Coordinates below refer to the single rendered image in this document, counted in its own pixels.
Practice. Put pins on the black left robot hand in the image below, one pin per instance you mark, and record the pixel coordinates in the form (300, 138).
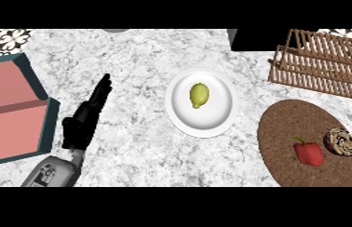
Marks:
(85, 116)

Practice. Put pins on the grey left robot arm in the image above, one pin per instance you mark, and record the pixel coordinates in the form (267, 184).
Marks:
(50, 173)

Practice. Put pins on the brown round placemat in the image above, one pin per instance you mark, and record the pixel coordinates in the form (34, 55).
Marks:
(301, 144)

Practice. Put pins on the red bell pepper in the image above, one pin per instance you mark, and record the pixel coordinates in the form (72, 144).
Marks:
(309, 153)

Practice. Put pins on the brown wooden tiered shelf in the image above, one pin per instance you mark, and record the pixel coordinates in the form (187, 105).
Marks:
(316, 63)

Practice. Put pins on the pink teal-framed open drawer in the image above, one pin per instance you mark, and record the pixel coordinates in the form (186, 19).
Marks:
(22, 108)

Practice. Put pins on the yellow-green lemon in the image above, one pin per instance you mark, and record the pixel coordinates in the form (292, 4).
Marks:
(198, 95)

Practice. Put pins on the white oval plate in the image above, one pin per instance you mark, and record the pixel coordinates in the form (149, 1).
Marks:
(201, 102)

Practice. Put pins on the grey object at edge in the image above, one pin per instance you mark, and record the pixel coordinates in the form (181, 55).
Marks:
(115, 30)

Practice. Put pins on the black appliance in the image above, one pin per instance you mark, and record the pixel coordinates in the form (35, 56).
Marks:
(260, 40)

